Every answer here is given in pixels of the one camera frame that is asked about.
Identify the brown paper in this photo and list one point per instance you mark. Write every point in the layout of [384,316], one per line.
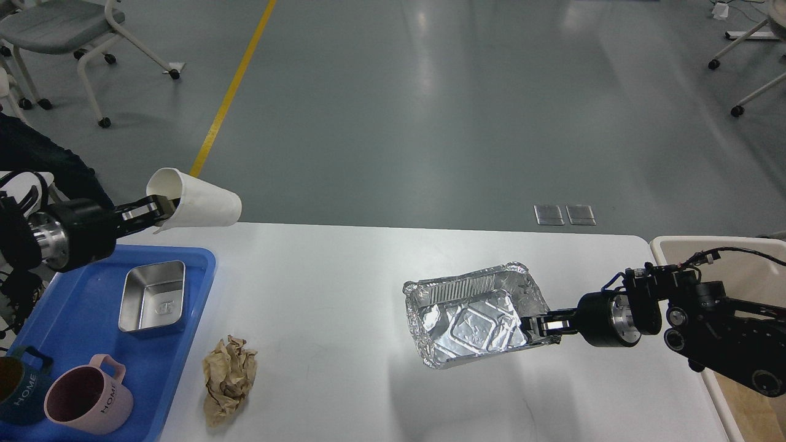
[759,418]
[230,371]

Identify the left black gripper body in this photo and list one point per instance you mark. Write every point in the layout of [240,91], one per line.
[74,233]

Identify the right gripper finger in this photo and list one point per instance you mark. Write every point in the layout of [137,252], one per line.
[560,314]
[541,328]

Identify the pink HOME mug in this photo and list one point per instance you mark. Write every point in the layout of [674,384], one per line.
[91,398]

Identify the grey office chair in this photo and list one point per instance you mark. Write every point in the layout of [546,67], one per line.
[62,27]

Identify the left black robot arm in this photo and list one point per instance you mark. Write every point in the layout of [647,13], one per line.
[20,285]

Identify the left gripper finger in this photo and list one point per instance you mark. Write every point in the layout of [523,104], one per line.
[150,211]

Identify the aluminium foil tray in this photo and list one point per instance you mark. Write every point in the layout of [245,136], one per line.
[458,319]

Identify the metal floor plate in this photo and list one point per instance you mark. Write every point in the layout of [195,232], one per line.
[581,215]
[548,215]

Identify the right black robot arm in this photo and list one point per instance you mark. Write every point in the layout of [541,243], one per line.
[740,339]

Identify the dark blue HOME mug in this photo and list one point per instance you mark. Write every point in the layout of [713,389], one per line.
[24,387]

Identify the white floor power adapter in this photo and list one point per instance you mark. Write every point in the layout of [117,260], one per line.
[720,11]

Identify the steel rectangular tin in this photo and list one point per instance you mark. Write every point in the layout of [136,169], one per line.
[153,300]

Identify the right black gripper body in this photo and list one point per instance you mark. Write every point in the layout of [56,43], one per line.
[604,319]

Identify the person in dark trousers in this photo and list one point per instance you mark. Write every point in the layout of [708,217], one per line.
[22,147]

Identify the beige plastic bin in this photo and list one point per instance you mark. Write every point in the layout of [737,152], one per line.
[745,277]

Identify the right metal floor plate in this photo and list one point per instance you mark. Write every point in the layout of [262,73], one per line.
[581,215]

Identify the white paper cup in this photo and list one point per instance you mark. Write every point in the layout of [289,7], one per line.
[200,204]

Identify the left metal floor plate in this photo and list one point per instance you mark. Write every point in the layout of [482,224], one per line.
[548,215]

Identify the brown paper in bin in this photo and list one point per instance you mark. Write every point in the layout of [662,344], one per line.
[759,418]

